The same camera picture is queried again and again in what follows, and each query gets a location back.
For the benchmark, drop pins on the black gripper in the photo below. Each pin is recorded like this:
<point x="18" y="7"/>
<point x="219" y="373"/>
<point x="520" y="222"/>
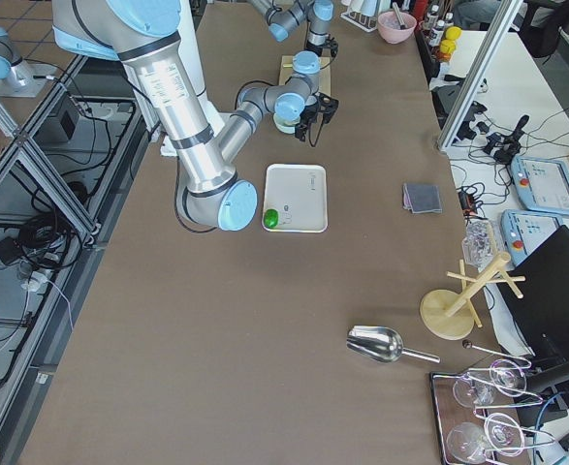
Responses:
<point x="319" y="42"/>
<point x="305" y="119"/>

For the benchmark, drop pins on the mint green bowl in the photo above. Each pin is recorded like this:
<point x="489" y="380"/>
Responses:
<point x="285" y="126"/>

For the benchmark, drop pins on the lower teach pendant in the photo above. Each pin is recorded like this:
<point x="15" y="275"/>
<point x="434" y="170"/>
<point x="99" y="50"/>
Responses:
<point x="524" y="231"/>

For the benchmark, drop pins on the teach pendant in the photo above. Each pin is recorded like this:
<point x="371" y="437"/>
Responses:
<point x="524" y="231"/>
<point x="541" y="185"/>

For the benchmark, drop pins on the grey folded cloth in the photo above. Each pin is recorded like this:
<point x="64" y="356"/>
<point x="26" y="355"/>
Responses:
<point x="421" y="198"/>

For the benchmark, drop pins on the wine glass rack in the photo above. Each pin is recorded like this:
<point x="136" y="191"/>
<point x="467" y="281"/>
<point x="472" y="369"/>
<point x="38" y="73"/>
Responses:
<point x="475" y="414"/>

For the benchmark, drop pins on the green lime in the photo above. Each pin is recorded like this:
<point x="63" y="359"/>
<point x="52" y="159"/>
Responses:
<point x="271" y="219"/>

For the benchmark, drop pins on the pink bowl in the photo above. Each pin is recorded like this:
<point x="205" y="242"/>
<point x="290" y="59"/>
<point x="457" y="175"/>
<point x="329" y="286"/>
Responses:
<point x="390" y="30"/>

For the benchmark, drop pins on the black monitor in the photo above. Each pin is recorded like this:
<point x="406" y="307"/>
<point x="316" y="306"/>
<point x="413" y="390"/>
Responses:
<point x="542" y="314"/>

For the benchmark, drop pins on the wooden mug tree stand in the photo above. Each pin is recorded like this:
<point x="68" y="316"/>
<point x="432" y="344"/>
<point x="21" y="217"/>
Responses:
<point x="452" y="316"/>

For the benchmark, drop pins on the steel scoop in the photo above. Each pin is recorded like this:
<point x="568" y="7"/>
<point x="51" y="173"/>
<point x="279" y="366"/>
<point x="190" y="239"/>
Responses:
<point x="382" y="344"/>

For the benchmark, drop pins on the upper teach pendant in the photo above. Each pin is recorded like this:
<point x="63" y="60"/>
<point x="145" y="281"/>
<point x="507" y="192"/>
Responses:
<point x="541" y="185"/>

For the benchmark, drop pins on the cream rabbit tray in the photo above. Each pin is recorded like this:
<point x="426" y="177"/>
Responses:
<point x="299" y="194"/>

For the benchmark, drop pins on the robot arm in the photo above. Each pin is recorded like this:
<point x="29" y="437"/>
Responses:
<point x="317" y="15"/>
<point x="156" y="40"/>

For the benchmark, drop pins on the aluminium frame post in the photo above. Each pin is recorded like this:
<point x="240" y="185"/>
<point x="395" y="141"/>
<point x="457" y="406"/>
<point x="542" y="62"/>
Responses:
<point x="489" y="47"/>

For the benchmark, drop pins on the wooden cutting board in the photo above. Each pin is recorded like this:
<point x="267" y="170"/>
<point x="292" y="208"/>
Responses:
<point x="325" y="81"/>

